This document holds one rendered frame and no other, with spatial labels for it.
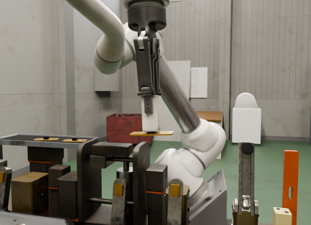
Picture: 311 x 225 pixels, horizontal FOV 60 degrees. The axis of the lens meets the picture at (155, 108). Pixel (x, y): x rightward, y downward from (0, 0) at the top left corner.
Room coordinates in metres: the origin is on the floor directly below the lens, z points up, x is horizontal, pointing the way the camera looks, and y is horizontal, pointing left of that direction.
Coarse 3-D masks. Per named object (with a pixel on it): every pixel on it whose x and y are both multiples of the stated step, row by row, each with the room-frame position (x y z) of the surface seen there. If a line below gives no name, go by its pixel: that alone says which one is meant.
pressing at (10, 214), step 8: (0, 216) 0.71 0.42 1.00; (8, 216) 0.71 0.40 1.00; (16, 216) 0.71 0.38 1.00; (24, 216) 0.71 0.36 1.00; (32, 216) 0.71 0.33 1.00; (40, 216) 0.71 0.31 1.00; (48, 216) 0.71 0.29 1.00; (56, 216) 0.71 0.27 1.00; (0, 224) 0.67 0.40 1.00; (8, 224) 0.67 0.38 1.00; (16, 224) 0.67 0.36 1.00; (24, 224) 0.67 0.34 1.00; (32, 224) 0.67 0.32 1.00; (40, 224) 0.67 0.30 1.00; (48, 224) 0.67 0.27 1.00; (56, 224) 0.67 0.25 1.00; (64, 224) 0.67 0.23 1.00; (72, 224) 0.66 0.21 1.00
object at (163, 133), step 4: (132, 132) 0.54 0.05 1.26; (136, 132) 0.54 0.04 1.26; (140, 132) 0.53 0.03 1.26; (144, 132) 0.53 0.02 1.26; (148, 132) 0.52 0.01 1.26; (152, 132) 0.52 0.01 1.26; (156, 132) 0.52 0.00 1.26; (160, 132) 0.52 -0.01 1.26; (164, 132) 0.52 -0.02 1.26; (168, 132) 0.52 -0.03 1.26; (172, 132) 0.51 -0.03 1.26
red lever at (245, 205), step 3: (243, 195) 0.66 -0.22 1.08; (246, 195) 0.66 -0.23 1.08; (243, 198) 0.65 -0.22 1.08; (246, 198) 0.65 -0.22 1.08; (243, 201) 0.64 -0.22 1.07; (246, 201) 0.64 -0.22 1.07; (243, 204) 0.64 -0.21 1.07; (246, 204) 0.64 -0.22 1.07; (249, 204) 0.64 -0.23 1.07; (243, 207) 0.64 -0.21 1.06; (246, 207) 0.63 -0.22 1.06; (249, 207) 0.63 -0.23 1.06
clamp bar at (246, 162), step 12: (240, 144) 0.66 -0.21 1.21; (252, 144) 0.65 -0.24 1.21; (240, 156) 0.65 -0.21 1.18; (252, 156) 0.65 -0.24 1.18; (240, 168) 0.65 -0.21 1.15; (252, 168) 0.64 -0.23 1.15; (240, 180) 0.64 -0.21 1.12; (252, 180) 0.64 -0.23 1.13; (240, 192) 0.64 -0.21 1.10; (252, 192) 0.63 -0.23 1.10; (240, 204) 0.63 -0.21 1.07; (252, 204) 0.63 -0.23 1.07
